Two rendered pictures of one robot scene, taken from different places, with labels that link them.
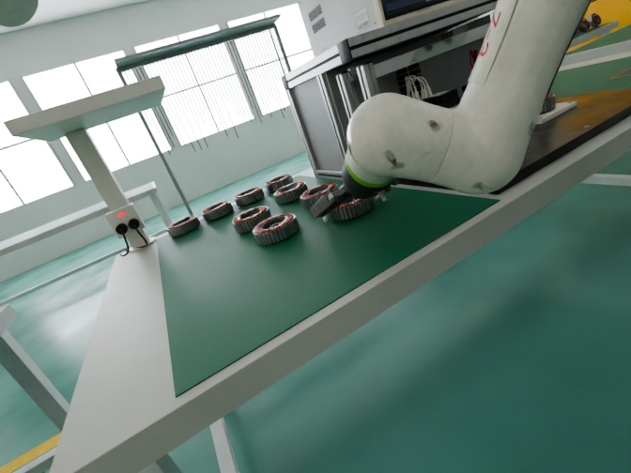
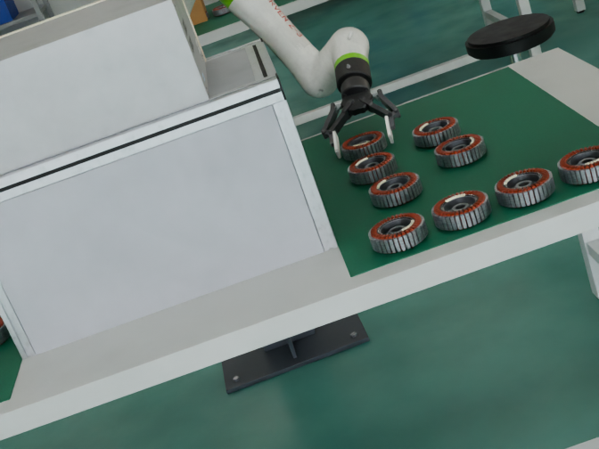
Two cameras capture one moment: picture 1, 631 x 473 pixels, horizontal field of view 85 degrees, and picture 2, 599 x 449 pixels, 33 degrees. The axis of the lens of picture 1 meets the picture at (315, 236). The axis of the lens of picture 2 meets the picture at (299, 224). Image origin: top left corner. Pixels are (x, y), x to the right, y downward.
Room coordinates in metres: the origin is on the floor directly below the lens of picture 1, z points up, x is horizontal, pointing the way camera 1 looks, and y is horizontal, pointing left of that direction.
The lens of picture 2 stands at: (3.10, 0.53, 1.55)
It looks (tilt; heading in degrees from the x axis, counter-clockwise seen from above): 21 degrees down; 200
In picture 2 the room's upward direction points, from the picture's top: 20 degrees counter-clockwise
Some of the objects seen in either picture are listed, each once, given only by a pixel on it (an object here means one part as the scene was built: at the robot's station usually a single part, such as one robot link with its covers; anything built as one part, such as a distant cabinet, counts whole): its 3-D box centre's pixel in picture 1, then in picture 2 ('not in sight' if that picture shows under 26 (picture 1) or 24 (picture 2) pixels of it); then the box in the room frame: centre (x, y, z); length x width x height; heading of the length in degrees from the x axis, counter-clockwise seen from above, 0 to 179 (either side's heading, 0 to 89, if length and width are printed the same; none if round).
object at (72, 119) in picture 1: (135, 178); not in sight; (1.14, 0.47, 0.98); 0.37 x 0.35 x 0.46; 110
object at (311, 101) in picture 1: (321, 132); (298, 158); (1.17, -0.14, 0.91); 0.28 x 0.03 x 0.32; 20
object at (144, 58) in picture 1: (236, 129); not in sight; (4.36, 0.44, 0.97); 1.84 x 0.50 x 1.93; 110
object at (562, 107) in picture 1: (531, 114); not in sight; (0.94, -0.69, 0.78); 0.15 x 0.15 x 0.01; 20
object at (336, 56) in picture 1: (399, 38); (120, 120); (1.20, -0.47, 1.09); 0.68 x 0.44 x 0.05; 110
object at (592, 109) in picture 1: (499, 136); not in sight; (0.91, -0.57, 0.76); 0.64 x 0.47 x 0.02; 110
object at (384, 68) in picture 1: (457, 40); not in sight; (0.99, -0.54, 1.03); 0.62 x 0.01 x 0.03; 110
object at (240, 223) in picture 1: (252, 219); (460, 151); (0.97, 0.15, 0.77); 0.11 x 0.11 x 0.04
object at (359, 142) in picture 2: (349, 205); (364, 145); (0.78, -0.10, 0.77); 0.11 x 0.11 x 0.04
